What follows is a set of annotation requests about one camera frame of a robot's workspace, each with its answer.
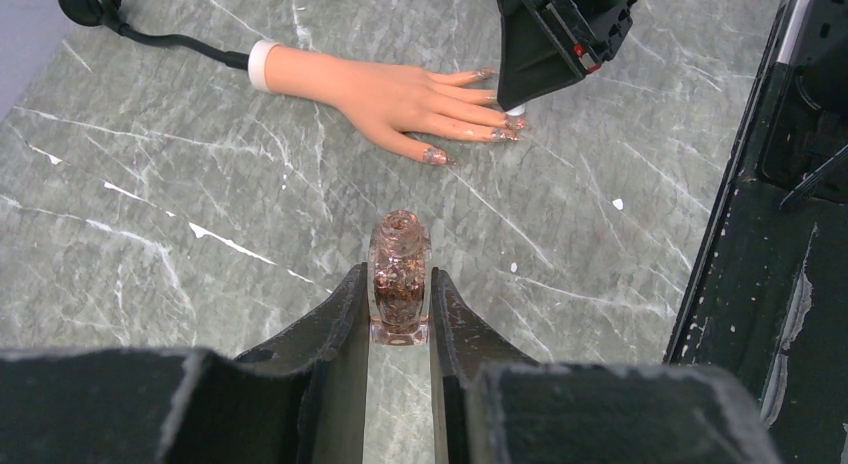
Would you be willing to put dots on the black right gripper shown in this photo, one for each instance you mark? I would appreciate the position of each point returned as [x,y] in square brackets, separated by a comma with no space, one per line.
[548,45]

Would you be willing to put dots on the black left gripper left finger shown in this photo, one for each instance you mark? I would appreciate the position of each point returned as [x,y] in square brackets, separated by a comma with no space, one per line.
[298,397]

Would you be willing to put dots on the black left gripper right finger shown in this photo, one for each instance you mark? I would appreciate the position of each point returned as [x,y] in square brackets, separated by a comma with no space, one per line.
[492,403]

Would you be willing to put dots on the glitter nail polish bottle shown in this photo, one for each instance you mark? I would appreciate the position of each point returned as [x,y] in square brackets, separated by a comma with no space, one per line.
[399,275]

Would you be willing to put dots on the white nail polish brush cap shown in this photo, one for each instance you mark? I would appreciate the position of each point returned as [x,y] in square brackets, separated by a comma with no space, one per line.
[517,111]

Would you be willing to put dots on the mannequin practice hand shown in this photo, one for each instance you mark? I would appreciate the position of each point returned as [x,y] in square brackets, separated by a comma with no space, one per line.
[388,103]

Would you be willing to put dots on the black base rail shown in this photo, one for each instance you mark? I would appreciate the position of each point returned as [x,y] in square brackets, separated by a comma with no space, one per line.
[767,298]

